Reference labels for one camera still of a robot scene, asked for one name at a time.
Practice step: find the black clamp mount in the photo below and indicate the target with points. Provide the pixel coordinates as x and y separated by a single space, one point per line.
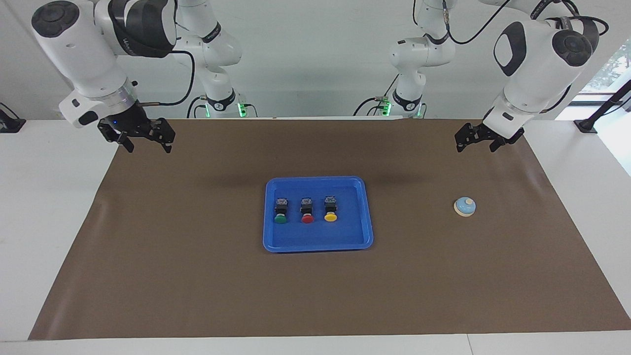
10 124

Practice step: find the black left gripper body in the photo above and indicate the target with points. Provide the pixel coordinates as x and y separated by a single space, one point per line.
498 130

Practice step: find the yellow push button switch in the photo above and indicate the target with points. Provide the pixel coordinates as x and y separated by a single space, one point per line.
331 209

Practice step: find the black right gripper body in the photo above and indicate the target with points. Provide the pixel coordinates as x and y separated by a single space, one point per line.
133 123

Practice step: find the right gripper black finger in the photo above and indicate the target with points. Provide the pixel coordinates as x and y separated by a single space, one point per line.
126 143
167 147

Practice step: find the red push button switch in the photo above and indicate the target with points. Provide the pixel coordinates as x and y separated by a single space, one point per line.
307 211

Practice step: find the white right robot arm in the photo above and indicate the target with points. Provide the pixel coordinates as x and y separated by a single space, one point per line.
84 49

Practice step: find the green push button switch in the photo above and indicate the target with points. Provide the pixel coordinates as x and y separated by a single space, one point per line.
281 212

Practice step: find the window with green foliage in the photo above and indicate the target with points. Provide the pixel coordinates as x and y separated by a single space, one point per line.
613 66

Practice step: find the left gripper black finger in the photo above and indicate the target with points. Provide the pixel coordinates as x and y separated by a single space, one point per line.
461 143
495 144

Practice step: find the light blue desk bell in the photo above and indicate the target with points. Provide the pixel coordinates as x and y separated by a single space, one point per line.
464 207

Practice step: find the blue plastic tray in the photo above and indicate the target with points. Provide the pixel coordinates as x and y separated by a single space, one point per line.
350 231

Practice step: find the brown table mat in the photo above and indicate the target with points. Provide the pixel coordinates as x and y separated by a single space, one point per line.
315 296

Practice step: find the black stand with pole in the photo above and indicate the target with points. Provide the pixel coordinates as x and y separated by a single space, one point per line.
589 123

